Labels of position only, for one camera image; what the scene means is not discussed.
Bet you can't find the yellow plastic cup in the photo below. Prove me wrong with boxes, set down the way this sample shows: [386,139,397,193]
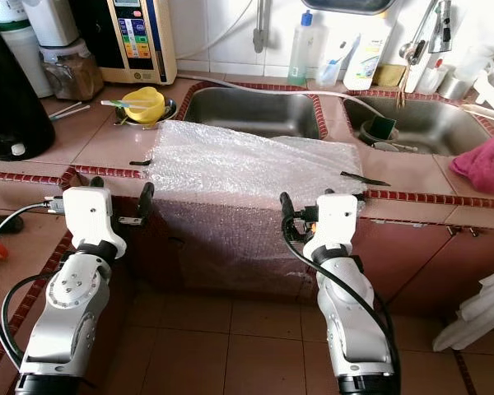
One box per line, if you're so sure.
[122,86,168,124]

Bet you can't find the round steel bowl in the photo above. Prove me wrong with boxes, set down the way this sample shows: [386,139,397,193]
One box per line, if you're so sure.
[114,99,179,129]

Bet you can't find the long black tape strip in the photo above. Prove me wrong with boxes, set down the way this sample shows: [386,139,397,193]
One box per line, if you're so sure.
[339,170,393,188]

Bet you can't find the clear bubble wrap sheet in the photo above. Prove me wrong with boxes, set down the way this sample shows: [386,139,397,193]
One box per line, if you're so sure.
[147,121,368,301]

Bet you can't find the white plastic stick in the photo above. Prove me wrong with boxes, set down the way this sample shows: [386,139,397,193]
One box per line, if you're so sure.
[49,107,90,122]
[49,102,87,116]

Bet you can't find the green scouring sponge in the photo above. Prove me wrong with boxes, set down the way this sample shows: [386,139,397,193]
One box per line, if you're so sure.
[361,115,397,142]

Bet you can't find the dark green rough object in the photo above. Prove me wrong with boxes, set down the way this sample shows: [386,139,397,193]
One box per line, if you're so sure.
[0,216,26,235]

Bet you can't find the steel sink basin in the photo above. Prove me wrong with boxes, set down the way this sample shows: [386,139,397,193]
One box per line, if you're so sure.
[181,85,327,141]
[344,95,494,157]

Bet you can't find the jar of brown powder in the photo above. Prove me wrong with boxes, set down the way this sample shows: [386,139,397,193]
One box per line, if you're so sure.
[41,39,106,101]

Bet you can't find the clear plastic cup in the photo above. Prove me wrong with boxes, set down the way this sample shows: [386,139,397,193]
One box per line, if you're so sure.
[316,56,347,88]

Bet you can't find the black electric kettle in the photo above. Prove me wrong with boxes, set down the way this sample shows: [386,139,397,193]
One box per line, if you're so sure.
[0,25,44,163]

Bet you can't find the red-brown cabinet doors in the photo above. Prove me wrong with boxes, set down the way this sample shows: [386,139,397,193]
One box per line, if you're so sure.
[350,216,494,320]

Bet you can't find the yellow sponge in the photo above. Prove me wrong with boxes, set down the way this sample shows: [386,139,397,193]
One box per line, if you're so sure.
[373,64,407,88]

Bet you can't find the white detergent bottle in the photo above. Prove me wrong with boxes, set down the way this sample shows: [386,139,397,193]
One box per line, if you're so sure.
[343,21,398,91]

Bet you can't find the clear bottle with blue cap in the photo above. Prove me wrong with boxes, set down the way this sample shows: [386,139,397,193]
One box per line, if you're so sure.
[287,10,327,86]

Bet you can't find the white blue toothbrush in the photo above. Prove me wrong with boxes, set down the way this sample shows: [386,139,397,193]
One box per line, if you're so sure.
[332,35,364,75]

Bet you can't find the cream water ionizer machine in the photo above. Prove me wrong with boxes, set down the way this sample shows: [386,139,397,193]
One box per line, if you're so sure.
[70,0,179,86]

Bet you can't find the small white cup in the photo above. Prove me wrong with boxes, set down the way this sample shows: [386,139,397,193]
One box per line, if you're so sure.
[416,66,450,95]

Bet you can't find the white bottle with green band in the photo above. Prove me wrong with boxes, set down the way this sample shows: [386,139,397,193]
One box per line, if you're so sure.
[0,0,52,98]

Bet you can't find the pink cloth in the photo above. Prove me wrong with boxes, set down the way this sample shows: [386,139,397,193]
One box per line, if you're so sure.
[449,142,494,197]

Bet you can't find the chrome swivel tap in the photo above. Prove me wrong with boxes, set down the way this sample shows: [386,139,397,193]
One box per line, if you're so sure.
[398,0,455,68]

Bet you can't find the small steel cup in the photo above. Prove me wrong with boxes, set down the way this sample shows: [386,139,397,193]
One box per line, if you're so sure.
[440,72,480,102]

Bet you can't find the white plastic jug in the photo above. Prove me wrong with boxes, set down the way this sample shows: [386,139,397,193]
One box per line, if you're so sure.
[21,0,82,48]

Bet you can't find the dark blue pan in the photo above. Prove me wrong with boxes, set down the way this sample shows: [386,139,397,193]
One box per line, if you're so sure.
[301,0,397,16]

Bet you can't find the white plastic rack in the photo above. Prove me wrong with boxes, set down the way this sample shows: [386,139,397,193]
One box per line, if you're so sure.
[432,267,494,355]

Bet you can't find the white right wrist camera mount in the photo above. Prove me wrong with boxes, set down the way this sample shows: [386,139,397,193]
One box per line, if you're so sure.
[303,193,361,258]

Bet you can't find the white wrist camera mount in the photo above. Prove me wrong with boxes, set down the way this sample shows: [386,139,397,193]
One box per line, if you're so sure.
[303,193,361,258]
[63,186,127,256]

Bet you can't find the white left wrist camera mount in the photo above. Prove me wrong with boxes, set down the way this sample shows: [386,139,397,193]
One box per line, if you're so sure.
[63,186,127,256]

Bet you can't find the grey drain hose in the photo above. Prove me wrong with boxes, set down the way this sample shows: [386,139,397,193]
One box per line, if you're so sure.
[175,72,392,124]

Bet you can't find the white water hose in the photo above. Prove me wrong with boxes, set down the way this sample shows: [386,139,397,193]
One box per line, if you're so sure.
[175,0,260,63]

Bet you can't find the chrome wall tap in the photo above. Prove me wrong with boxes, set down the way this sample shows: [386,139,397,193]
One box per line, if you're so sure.
[251,0,273,55]

